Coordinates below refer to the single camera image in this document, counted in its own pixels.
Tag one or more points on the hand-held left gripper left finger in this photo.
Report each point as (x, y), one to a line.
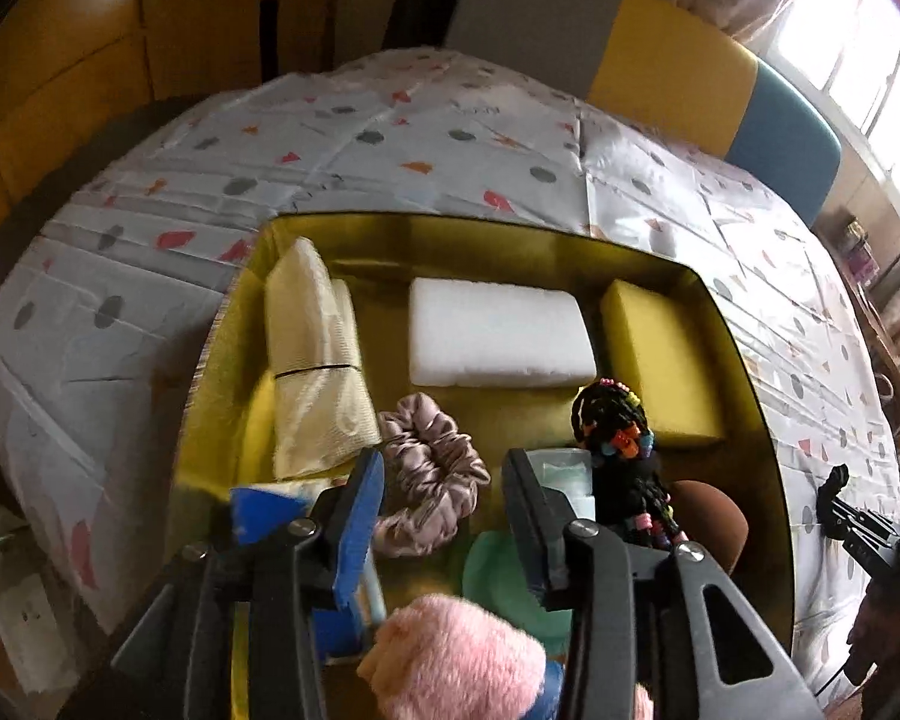
(356, 532)

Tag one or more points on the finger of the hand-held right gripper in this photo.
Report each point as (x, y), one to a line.
(866, 525)

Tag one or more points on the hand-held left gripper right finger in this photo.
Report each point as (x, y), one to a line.
(532, 532)

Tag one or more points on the black scrunchie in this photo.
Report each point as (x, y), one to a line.
(838, 484)

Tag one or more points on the green silicone cup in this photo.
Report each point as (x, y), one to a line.
(495, 577)

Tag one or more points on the small blue box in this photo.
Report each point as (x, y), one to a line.
(262, 517)

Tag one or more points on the pink scrunchie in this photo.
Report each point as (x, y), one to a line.
(435, 465)

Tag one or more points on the pink yarn skein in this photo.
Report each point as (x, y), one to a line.
(450, 660)

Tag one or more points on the brown makeup sponge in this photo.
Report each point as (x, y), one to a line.
(712, 525)

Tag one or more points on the cream cloth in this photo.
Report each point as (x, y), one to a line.
(315, 345)

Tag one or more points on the white sponge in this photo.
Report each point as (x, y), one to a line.
(495, 330)

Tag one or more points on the yellow sponge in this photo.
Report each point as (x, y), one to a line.
(660, 360)

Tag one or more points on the gold metal tray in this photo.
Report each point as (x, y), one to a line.
(457, 240)

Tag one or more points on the person's right hand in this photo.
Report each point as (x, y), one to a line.
(896, 630)

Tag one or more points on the wooden side desk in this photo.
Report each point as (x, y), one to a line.
(885, 360)

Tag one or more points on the pink patterned box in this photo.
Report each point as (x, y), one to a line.
(859, 251)

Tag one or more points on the white paper sheet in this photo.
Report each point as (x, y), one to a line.
(30, 630)

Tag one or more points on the patterned white bed sheet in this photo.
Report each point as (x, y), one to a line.
(195, 165)

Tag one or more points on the bright window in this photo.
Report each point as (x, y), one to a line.
(855, 75)

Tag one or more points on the grey yellow blue headboard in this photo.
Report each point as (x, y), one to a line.
(667, 67)

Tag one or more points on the wooden wardrobe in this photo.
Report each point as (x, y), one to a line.
(82, 52)

